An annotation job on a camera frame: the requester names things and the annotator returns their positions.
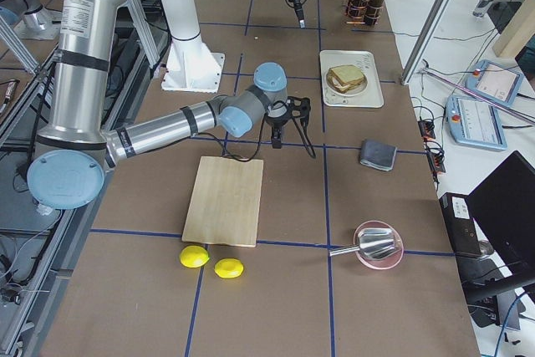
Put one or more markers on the pink bowl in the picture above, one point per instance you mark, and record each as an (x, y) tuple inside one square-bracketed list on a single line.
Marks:
[(386, 263)]

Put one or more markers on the metal scoop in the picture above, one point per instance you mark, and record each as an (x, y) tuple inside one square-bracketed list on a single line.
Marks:
[(372, 243)]

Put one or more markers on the white round plate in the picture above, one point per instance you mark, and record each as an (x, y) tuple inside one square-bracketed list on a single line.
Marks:
[(352, 92)]

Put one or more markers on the black power strip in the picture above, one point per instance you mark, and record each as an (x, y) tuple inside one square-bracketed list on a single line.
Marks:
[(434, 150)]

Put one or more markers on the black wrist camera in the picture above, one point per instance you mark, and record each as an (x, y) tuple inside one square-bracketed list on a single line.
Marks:
[(300, 109)]

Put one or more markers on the black box device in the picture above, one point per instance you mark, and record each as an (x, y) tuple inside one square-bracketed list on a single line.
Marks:
[(460, 225)]

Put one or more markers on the cream bear tray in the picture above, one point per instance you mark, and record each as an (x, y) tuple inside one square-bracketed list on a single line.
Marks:
[(370, 97)]

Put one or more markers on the blue teach pendant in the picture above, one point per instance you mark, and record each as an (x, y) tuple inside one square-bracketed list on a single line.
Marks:
[(495, 82), (474, 123)]

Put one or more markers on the wooden cutting board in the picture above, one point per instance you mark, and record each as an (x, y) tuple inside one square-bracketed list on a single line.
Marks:
[(225, 201)]

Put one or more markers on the pink grabber stick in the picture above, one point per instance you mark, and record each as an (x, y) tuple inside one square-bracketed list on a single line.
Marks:
[(474, 94)]

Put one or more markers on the grey folded cloth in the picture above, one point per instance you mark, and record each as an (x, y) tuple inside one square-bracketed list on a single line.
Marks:
[(377, 155)]

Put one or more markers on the near blue teach pendant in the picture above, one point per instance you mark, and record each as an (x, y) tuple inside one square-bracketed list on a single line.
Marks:
[(474, 123)]

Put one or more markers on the aluminium frame post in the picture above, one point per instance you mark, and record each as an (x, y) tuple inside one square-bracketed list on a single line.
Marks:
[(426, 34)]

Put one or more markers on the black laptop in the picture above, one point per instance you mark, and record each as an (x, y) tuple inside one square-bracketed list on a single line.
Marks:
[(503, 207)]

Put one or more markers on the whole yellow lemon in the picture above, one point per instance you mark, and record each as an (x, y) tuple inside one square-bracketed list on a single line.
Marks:
[(194, 256)]

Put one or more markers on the copper wire bottle rack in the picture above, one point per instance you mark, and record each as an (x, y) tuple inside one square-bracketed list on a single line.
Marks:
[(364, 11)]

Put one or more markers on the white camera stand post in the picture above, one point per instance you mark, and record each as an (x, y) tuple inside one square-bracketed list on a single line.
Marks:
[(191, 66)]

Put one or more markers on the far blue teach pendant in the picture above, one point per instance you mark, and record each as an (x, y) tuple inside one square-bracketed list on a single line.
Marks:
[(495, 82)]

